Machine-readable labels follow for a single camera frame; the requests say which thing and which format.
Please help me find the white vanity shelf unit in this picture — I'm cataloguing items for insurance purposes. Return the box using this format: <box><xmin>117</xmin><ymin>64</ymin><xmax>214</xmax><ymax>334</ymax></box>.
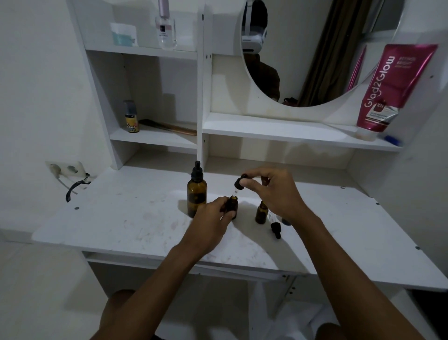
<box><xmin>31</xmin><ymin>0</ymin><xmax>448</xmax><ymax>340</ymax></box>

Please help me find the black dropper cap with pipette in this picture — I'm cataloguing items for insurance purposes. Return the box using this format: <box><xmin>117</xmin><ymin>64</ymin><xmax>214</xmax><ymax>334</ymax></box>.
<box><xmin>232</xmin><ymin>174</ymin><xmax>249</xmax><ymax>197</ymax></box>
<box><xmin>269</xmin><ymin>213</ymin><xmax>282</xmax><ymax>240</ymax></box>

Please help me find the person's left forearm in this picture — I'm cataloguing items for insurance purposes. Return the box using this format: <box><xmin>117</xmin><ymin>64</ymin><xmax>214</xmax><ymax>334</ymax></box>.
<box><xmin>90</xmin><ymin>243</ymin><xmax>208</xmax><ymax>340</ymax></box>

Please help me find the black cable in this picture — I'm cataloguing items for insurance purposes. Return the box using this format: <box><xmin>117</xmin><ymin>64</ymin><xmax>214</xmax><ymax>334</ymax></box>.
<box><xmin>65</xmin><ymin>173</ymin><xmax>92</xmax><ymax>203</ymax></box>

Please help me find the brown comb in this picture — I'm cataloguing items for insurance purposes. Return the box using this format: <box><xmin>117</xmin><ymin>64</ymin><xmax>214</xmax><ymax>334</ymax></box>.
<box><xmin>139</xmin><ymin>119</ymin><xmax>198</xmax><ymax>137</ymax></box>

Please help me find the round mirror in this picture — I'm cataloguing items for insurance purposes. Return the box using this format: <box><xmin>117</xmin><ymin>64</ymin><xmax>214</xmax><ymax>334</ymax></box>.
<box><xmin>239</xmin><ymin>0</ymin><xmax>407</xmax><ymax>108</ymax></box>

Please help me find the large amber dropper bottle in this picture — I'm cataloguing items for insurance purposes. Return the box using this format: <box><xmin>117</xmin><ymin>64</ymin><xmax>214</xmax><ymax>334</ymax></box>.
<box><xmin>186</xmin><ymin>160</ymin><xmax>208</xmax><ymax>219</ymax></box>

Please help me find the person's right leg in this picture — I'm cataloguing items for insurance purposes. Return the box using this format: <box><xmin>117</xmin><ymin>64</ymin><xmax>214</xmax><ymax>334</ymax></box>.
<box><xmin>314</xmin><ymin>322</ymin><xmax>345</xmax><ymax>340</ymax></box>

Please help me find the pink cosmetic tube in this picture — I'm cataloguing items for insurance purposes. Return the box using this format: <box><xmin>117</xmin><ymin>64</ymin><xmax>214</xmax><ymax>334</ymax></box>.
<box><xmin>356</xmin><ymin>43</ymin><xmax>439</xmax><ymax>142</ymax></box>

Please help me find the small amber glass bottle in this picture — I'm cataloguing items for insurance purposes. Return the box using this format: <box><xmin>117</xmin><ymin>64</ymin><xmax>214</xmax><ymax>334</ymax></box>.
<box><xmin>225</xmin><ymin>195</ymin><xmax>239</xmax><ymax>220</ymax></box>
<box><xmin>255</xmin><ymin>201</ymin><xmax>269</xmax><ymax>225</ymax></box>

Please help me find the person's left hand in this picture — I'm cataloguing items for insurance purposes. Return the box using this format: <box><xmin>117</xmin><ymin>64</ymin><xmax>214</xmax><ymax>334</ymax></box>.
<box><xmin>178</xmin><ymin>196</ymin><xmax>237</xmax><ymax>260</ymax></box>

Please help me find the person's right hand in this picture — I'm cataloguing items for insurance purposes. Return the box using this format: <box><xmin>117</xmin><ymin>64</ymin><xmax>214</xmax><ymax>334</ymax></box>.
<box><xmin>239</xmin><ymin>166</ymin><xmax>313</xmax><ymax>227</ymax></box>

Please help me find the person's right forearm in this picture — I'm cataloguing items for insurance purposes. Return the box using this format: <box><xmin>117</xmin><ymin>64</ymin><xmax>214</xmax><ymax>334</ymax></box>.
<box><xmin>291</xmin><ymin>210</ymin><xmax>426</xmax><ymax>340</ymax></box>

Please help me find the white wall socket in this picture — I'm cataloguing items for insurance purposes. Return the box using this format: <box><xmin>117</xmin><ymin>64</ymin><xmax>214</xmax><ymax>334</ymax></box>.
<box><xmin>46</xmin><ymin>161</ymin><xmax>89</xmax><ymax>188</ymax></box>

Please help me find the clear perfume bottle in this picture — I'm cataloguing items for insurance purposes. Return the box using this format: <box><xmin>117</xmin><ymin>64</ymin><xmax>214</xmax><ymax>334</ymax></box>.
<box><xmin>155</xmin><ymin>0</ymin><xmax>178</xmax><ymax>50</ymax></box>

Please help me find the small yellow bottle grey cap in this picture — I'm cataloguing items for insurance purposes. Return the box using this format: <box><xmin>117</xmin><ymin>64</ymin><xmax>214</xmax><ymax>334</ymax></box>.
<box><xmin>123</xmin><ymin>99</ymin><xmax>140</xmax><ymax>134</ymax></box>

